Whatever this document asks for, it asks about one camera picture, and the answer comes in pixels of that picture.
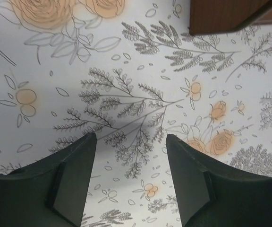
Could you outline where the brown wooden desk organizer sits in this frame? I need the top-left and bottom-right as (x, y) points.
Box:
(189, 0), (272, 35)

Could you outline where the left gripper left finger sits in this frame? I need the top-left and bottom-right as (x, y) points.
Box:
(0, 133), (97, 227)

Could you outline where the floral table mat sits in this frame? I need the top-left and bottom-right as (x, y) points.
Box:
(0, 0), (272, 227)

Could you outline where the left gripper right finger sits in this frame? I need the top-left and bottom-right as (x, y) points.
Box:
(166, 134), (272, 227)

